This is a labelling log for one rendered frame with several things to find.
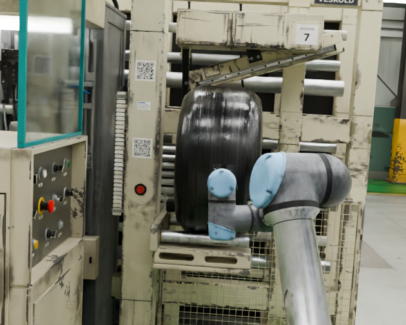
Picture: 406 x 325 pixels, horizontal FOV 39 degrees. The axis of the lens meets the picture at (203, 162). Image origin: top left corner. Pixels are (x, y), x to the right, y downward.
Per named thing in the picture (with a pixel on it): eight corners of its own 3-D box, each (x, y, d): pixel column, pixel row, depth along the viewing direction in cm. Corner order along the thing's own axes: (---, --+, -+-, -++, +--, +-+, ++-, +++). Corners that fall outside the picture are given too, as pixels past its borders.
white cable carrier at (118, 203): (112, 215, 221) (116, 91, 215) (115, 212, 226) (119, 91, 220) (123, 215, 221) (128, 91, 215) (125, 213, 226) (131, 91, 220)
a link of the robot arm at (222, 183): (206, 200, 151) (206, 168, 151) (208, 198, 162) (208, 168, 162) (236, 200, 151) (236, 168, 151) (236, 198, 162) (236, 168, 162)
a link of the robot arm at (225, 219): (251, 240, 155) (252, 200, 155) (213, 242, 151) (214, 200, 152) (240, 236, 163) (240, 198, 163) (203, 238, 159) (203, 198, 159)
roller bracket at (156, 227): (149, 251, 209) (150, 226, 208) (163, 227, 248) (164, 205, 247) (158, 252, 209) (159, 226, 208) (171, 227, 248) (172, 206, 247)
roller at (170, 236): (159, 236, 217) (158, 244, 213) (159, 227, 215) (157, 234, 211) (251, 242, 215) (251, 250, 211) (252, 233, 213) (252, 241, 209)
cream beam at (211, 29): (175, 44, 236) (176, 8, 235) (181, 49, 261) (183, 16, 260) (323, 51, 233) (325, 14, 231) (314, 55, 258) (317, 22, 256)
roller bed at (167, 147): (140, 209, 259) (142, 144, 256) (145, 203, 274) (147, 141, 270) (183, 212, 258) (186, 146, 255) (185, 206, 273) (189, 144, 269)
